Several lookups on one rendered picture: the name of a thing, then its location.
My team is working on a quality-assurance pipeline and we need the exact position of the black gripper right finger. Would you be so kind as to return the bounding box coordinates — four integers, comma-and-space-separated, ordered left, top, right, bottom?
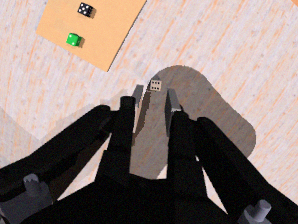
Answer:
164, 88, 298, 224

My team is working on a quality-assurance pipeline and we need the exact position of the peach square mat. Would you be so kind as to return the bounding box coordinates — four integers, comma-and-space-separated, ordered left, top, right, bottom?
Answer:
36, 0, 146, 72

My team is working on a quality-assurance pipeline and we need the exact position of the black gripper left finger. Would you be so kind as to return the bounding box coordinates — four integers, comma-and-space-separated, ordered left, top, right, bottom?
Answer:
0, 84, 144, 224

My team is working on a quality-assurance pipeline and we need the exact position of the green die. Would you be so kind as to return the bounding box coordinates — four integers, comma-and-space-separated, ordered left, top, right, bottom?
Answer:
66, 33, 82, 47

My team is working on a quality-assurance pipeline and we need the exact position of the black die with white pips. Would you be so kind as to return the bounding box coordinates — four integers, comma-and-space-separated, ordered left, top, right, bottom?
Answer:
77, 2, 94, 17

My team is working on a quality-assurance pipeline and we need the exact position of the small white die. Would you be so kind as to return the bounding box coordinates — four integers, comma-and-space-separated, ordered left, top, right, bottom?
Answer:
150, 78, 161, 91

